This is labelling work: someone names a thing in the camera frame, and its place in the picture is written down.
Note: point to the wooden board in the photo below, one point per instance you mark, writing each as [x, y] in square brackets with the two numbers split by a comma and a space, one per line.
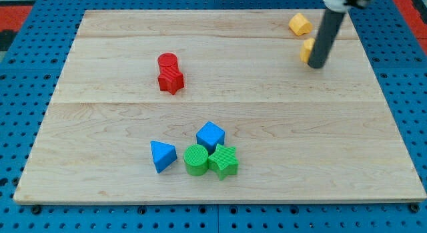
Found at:
[302, 136]

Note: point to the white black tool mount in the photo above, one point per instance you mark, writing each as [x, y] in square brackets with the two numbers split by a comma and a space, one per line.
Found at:
[342, 6]

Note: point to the green cylinder block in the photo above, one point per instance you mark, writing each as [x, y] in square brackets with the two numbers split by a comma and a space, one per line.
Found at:
[195, 158]

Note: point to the yellow pentagon block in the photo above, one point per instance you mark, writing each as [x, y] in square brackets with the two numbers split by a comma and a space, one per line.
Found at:
[306, 49]

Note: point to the green star block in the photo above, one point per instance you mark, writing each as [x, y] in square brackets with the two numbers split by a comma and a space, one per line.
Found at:
[223, 161]

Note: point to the blue triangle block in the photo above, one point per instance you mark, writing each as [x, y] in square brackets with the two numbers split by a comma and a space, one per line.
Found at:
[163, 155]

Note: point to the blue cube block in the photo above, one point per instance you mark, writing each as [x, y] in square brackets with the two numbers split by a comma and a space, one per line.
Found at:
[209, 136]

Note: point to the red star block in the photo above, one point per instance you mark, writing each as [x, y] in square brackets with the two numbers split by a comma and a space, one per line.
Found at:
[170, 79]

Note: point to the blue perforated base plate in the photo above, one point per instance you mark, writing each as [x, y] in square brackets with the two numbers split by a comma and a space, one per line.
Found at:
[31, 66]

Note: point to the red cylinder block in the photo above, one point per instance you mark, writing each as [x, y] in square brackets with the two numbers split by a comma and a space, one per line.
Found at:
[168, 61]

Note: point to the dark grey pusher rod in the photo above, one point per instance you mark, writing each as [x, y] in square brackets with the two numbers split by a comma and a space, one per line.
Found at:
[325, 38]

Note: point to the yellow heart block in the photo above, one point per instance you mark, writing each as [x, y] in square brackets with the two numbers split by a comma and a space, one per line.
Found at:
[300, 25]

